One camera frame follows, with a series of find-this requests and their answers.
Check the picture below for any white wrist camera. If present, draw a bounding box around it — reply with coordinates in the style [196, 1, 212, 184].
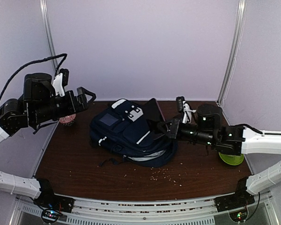
[52, 68, 69, 97]
[176, 96, 197, 124]

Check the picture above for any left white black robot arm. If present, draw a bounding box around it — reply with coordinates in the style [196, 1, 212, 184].
[0, 69, 96, 208]

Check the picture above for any black smartphone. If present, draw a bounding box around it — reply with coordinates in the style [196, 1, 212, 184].
[142, 98, 165, 140]

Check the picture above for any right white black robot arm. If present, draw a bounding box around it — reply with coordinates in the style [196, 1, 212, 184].
[156, 101, 281, 211]

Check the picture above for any lime green plate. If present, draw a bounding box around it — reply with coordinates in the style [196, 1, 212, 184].
[219, 153, 244, 166]

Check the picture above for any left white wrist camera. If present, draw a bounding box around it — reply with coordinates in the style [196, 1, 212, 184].
[52, 68, 69, 97]

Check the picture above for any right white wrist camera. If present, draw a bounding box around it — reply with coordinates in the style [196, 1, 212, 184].
[176, 96, 197, 124]

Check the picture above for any left aluminium frame post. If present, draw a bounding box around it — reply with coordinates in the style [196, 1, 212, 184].
[39, 0, 59, 83]

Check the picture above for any right aluminium frame post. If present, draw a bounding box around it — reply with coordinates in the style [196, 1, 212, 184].
[217, 0, 247, 107]

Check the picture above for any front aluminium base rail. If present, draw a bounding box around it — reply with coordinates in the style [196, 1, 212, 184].
[13, 195, 279, 225]

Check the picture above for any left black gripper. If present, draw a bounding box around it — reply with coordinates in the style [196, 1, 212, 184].
[32, 87, 97, 125]

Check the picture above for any aluminium frame post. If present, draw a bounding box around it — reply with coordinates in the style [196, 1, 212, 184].
[39, 0, 59, 83]
[217, 0, 247, 107]

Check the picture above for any red patterned small bowl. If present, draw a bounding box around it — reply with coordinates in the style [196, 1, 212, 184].
[59, 114, 76, 126]

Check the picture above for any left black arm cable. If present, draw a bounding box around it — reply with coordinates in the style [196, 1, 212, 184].
[0, 53, 68, 118]

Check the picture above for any navy blue student backpack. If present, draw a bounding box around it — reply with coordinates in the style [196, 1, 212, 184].
[89, 98, 178, 167]

